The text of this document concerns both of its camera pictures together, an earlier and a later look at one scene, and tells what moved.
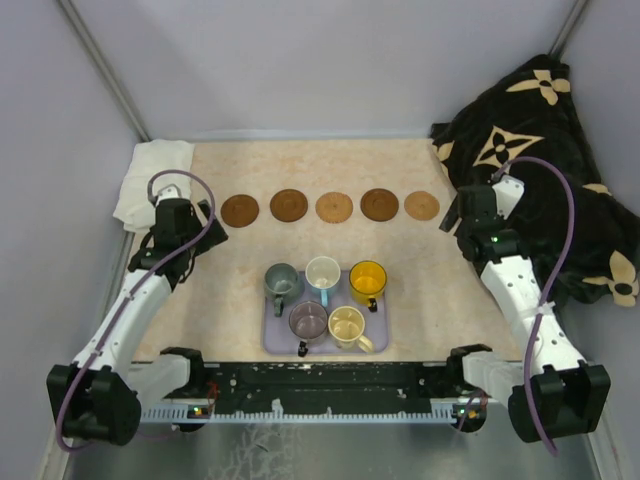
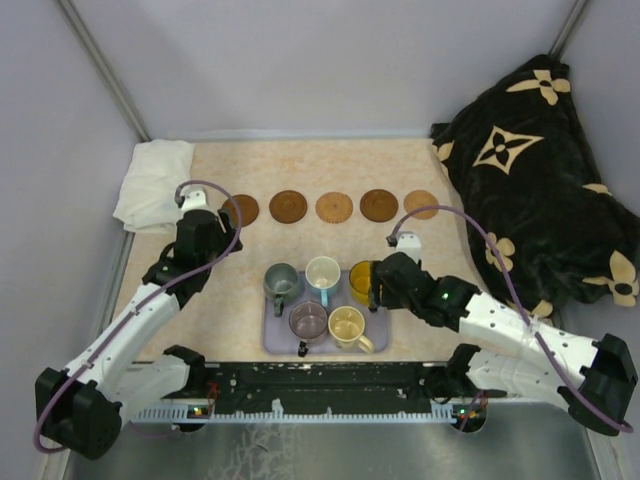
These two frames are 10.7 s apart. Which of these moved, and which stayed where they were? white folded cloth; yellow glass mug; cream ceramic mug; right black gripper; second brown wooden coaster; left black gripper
Moved: left black gripper; right black gripper
Stayed: cream ceramic mug; second brown wooden coaster; white folded cloth; yellow glass mug
